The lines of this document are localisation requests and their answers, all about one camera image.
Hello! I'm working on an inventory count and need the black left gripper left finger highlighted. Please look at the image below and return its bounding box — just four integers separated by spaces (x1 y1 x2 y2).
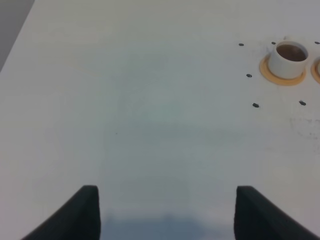
23 185 101 240

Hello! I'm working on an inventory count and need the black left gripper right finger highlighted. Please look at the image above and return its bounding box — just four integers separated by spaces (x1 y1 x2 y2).
233 186 320 240

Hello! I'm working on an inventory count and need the orange saucer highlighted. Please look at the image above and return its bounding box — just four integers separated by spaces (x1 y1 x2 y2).
259 53 307 87
310 57 320 84

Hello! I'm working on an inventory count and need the white teacup left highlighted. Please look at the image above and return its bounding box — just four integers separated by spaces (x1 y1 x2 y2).
267 38 310 80

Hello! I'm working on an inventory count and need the orange saucer left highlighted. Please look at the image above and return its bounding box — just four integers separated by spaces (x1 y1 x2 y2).
259 53 307 87

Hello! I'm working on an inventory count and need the orange saucer right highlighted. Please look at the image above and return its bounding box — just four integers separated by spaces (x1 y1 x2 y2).
310 57 320 84

